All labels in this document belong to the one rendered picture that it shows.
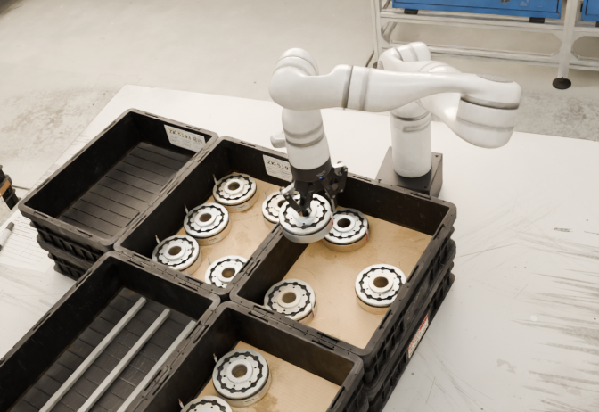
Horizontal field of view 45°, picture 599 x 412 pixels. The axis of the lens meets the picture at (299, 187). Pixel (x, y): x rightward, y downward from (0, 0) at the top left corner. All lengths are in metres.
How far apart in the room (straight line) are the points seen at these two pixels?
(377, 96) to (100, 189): 0.91
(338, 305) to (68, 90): 2.71
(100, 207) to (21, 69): 2.52
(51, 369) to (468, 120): 0.92
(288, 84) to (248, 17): 2.99
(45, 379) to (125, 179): 0.57
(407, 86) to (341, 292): 0.49
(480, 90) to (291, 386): 0.62
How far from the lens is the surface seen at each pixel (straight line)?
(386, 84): 1.14
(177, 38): 4.06
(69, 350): 1.53
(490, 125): 1.14
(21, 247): 1.99
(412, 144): 1.64
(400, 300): 1.30
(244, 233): 1.60
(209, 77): 3.67
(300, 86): 1.13
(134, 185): 1.81
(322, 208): 1.37
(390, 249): 1.52
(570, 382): 1.51
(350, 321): 1.41
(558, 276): 1.66
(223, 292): 1.37
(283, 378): 1.35
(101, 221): 1.75
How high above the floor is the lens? 1.96
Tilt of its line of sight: 42 degrees down
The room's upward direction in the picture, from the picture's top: 11 degrees counter-clockwise
